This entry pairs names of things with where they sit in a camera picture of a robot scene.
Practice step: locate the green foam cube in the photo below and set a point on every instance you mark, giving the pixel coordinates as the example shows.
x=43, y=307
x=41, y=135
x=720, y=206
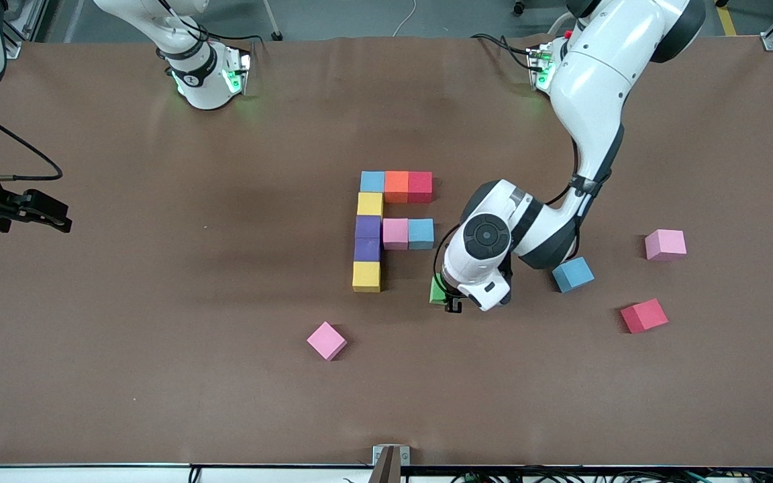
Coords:
x=436, y=292

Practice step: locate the blue foam cube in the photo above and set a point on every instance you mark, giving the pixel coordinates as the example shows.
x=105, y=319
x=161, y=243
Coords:
x=372, y=182
x=572, y=274
x=421, y=233

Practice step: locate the yellow foam cube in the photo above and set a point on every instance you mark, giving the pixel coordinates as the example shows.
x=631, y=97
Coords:
x=370, y=204
x=366, y=276

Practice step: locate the pink foam cube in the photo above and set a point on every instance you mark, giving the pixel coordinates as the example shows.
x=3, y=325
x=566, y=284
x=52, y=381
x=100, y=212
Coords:
x=664, y=244
x=326, y=340
x=395, y=233

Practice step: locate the purple foam cube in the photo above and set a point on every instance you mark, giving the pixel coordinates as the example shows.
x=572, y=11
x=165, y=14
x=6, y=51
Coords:
x=367, y=249
x=368, y=227

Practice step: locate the red foam cube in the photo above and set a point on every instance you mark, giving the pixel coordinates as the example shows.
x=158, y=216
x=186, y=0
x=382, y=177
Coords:
x=643, y=315
x=420, y=186

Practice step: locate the orange foam cube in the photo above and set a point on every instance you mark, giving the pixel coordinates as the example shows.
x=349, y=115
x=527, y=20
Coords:
x=396, y=186

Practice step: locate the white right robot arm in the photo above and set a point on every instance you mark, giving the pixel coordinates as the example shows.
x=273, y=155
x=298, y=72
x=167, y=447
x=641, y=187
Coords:
x=198, y=74

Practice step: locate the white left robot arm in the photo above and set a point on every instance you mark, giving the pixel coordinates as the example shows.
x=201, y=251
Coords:
x=594, y=80

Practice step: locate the brown table cover mat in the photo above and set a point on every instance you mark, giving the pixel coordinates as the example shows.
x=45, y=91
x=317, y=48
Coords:
x=125, y=369

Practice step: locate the black caster wheel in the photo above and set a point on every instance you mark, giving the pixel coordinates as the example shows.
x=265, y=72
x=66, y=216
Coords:
x=519, y=7

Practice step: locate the metal table edge bracket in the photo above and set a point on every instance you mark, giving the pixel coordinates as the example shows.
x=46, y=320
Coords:
x=390, y=456

